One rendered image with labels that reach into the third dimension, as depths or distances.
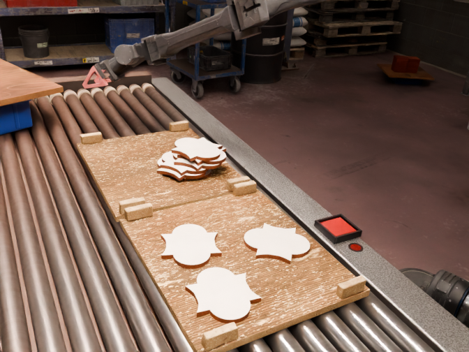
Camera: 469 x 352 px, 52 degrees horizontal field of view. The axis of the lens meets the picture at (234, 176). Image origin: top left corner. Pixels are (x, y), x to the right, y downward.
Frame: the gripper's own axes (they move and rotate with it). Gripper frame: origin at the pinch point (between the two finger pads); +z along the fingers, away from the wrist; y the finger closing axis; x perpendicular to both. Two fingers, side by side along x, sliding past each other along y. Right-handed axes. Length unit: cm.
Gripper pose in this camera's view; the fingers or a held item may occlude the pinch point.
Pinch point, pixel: (91, 82)
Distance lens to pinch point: 161.7
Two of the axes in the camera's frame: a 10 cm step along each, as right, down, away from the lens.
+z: -8.6, 4.5, 2.5
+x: 5.1, 8.3, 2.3
